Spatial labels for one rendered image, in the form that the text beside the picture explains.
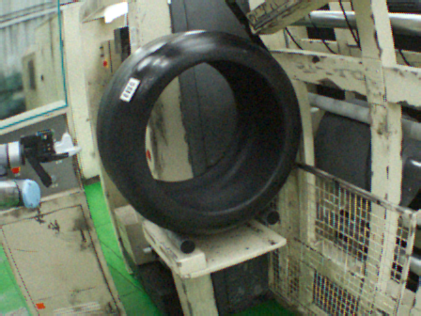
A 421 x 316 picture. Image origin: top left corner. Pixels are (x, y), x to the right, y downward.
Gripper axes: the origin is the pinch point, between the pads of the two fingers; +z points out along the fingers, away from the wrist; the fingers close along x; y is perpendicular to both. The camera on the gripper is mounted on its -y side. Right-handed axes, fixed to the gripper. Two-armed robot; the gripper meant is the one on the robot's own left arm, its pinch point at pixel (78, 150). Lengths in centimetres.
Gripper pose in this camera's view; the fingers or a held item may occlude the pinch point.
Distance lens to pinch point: 126.5
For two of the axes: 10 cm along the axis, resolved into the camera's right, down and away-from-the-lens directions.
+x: -4.1, -2.3, 8.8
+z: 9.1, -1.4, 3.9
